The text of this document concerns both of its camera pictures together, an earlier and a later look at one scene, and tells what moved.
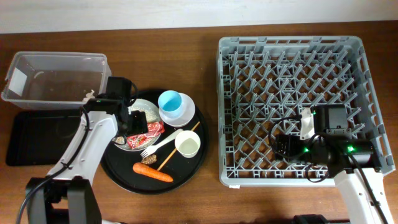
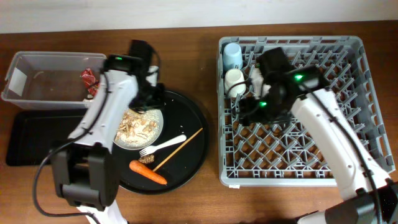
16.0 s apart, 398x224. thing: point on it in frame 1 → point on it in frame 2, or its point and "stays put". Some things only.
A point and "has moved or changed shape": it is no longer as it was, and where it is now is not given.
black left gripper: x=140 y=122 → x=158 y=102
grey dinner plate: x=142 y=141 stays put
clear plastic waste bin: x=55 y=80 stays put
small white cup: x=187 y=143 → x=233 y=76
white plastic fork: x=153 y=148 has moved or changed shape
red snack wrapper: x=153 y=128 → x=90 y=81
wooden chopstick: x=176 y=149 has moved or changed shape
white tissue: x=89 y=96 stays put
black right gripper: x=292 y=141 → x=249 y=112
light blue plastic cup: x=170 y=104 → x=232 y=56
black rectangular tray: x=40 y=138 stays put
